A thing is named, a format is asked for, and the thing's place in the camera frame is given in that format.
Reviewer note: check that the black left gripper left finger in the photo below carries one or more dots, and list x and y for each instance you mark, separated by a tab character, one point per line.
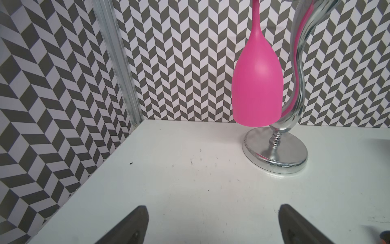
130	230

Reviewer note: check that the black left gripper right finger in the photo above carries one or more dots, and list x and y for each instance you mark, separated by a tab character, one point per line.
295	229

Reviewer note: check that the chrome glass holder stand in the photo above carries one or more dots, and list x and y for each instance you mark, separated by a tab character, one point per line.
274	148

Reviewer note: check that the pink plastic wine glass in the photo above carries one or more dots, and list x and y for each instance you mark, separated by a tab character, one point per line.
257	84

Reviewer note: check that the aluminium left corner post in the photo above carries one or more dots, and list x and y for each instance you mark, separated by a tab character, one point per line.
104	11

